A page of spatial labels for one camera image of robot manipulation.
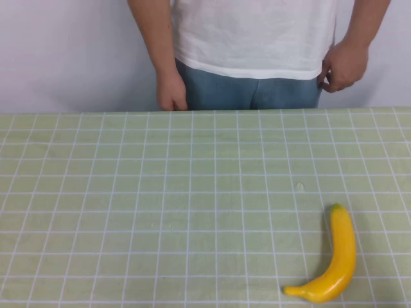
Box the person's left hand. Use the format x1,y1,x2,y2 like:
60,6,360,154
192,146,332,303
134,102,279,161
319,40,371,94

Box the person's right hand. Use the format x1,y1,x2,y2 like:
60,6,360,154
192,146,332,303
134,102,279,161
155,68,188,112

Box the yellow toy banana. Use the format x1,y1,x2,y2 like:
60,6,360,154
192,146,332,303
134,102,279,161
283,203,357,304

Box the person's left forearm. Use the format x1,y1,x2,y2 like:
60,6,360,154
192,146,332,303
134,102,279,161
333,0,385,55

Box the person's right forearm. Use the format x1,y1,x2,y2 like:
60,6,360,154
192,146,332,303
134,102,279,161
127,0,181,77

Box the blue jeans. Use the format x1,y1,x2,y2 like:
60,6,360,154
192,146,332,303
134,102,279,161
175,58,323,112

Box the white t-shirt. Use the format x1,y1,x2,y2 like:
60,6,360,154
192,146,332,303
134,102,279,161
166,0,338,81

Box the green checked tablecloth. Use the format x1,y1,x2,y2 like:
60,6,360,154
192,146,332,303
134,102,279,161
0,107,411,308

